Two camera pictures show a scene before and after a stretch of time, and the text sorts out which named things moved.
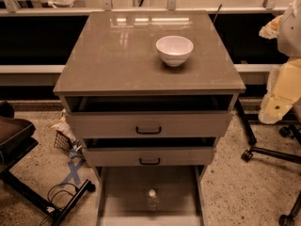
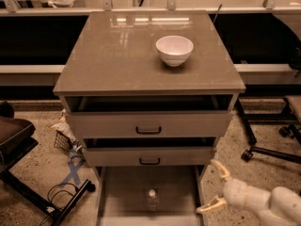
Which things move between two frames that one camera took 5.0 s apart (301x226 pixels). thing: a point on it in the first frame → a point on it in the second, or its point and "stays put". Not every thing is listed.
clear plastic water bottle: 152,200 stays put
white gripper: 291,35 → 237,190
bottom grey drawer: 150,196 stays put
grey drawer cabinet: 150,93 stays put
